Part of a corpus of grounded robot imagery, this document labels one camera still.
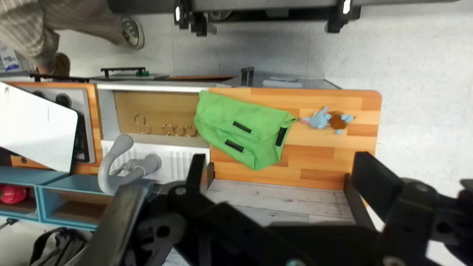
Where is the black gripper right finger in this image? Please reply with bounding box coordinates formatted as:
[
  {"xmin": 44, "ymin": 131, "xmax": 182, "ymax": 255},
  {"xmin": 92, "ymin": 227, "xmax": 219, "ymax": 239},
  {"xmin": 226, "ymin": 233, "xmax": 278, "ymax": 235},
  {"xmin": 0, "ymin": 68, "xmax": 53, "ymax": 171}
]
[{"xmin": 350, "ymin": 150, "xmax": 406, "ymax": 229}]

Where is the wooden toy kitchen counter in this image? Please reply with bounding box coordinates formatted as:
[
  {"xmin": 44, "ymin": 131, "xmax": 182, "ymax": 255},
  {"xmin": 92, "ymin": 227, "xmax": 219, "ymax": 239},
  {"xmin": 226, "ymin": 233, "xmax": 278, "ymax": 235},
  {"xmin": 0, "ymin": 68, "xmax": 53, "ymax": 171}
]
[{"xmin": 208, "ymin": 87, "xmax": 383, "ymax": 190}]

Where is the white board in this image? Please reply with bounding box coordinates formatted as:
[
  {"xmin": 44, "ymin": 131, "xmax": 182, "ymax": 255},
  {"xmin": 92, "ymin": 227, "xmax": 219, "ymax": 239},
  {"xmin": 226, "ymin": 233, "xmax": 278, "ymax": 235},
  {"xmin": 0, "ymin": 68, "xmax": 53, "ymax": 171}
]
[{"xmin": 0, "ymin": 79, "xmax": 80, "ymax": 174}]

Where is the grey sneaker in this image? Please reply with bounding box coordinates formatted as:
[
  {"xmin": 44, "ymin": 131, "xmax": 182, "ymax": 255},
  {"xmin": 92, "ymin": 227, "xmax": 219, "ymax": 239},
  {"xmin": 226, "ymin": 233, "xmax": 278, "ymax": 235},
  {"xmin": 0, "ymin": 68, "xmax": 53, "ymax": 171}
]
[{"xmin": 117, "ymin": 16, "xmax": 146, "ymax": 50}]

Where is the black handle bar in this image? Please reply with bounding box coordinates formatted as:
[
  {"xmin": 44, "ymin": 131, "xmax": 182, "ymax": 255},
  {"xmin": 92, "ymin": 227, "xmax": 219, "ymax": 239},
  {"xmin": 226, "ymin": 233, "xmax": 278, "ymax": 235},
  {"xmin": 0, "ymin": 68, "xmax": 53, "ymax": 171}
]
[{"xmin": 99, "ymin": 66, "xmax": 151, "ymax": 79}]

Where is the blue wooden cabinet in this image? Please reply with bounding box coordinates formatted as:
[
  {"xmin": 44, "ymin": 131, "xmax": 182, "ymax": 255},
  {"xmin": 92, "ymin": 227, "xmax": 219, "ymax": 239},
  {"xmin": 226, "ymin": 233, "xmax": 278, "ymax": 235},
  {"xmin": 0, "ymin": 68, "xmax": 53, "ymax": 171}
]
[{"xmin": 0, "ymin": 164, "xmax": 117, "ymax": 233}]

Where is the white toy sink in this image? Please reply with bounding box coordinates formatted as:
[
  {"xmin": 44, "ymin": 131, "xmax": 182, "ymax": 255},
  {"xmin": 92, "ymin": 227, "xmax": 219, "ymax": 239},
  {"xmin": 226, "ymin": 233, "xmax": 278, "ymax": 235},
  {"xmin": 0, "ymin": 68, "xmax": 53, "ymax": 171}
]
[{"xmin": 95, "ymin": 79, "xmax": 213, "ymax": 186}]

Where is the green cloth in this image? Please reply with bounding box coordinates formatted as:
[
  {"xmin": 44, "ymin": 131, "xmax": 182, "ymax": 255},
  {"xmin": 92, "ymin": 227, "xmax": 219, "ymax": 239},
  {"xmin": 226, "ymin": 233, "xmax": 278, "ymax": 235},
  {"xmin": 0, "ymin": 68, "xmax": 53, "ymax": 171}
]
[{"xmin": 192, "ymin": 90, "xmax": 297, "ymax": 171}]

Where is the red round object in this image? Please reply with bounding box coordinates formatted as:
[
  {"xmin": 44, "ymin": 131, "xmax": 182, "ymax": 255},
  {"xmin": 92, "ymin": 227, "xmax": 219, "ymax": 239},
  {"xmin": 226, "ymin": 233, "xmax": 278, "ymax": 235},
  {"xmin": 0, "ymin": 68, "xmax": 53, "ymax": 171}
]
[{"xmin": 0, "ymin": 183, "xmax": 29, "ymax": 206}]

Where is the black table frame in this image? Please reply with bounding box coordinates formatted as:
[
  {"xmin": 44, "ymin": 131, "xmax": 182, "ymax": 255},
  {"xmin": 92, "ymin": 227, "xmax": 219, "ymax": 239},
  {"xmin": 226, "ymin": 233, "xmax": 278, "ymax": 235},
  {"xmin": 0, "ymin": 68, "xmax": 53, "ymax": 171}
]
[{"xmin": 106, "ymin": 0, "xmax": 463, "ymax": 38}]

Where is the striped trouser leg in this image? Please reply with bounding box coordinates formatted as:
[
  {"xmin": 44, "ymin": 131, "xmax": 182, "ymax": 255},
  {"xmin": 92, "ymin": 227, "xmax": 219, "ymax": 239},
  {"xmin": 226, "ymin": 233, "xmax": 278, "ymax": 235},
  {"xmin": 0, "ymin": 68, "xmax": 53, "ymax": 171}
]
[{"xmin": 0, "ymin": 0, "xmax": 130, "ymax": 69}]

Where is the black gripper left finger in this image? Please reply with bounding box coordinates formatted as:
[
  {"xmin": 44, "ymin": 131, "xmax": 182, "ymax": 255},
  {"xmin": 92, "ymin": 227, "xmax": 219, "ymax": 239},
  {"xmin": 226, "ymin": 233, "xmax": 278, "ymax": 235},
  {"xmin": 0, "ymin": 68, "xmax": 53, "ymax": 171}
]
[{"xmin": 185, "ymin": 152, "xmax": 208, "ymax": 198}]

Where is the blue plush toy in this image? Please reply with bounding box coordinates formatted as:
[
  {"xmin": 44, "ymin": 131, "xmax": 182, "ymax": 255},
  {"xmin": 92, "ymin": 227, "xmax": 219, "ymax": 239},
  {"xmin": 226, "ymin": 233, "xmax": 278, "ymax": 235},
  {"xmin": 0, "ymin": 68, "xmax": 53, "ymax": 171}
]
[{"xmin": 300, "ymin": 104, "xmax": 356, "ymax": 136}]

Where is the grey flat tray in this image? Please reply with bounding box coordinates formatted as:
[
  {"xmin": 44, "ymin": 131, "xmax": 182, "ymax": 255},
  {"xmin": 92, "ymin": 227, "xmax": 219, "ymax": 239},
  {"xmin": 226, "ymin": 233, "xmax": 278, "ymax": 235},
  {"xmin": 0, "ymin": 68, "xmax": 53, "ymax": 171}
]
[{"xmin": 238, "ymin": 66, "xmax": 341, "ymax": 91}]

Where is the grey toy tap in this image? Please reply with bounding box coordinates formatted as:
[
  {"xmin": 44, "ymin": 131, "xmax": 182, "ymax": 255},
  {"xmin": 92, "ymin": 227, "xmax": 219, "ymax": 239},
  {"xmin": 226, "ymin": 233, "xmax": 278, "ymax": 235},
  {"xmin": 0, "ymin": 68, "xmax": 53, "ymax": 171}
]
[{"xmin": 96, "ymin": 133, "xmax": 163, "ymax": 196}]

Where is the whitewashed wood back panel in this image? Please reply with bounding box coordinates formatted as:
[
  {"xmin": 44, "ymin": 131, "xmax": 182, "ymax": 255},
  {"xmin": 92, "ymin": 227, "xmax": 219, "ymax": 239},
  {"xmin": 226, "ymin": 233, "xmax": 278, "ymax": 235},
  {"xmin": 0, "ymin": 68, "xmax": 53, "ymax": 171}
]
[{"xmin": 204, "ymin": 177, "xmax": 358, "ymax": 227}]

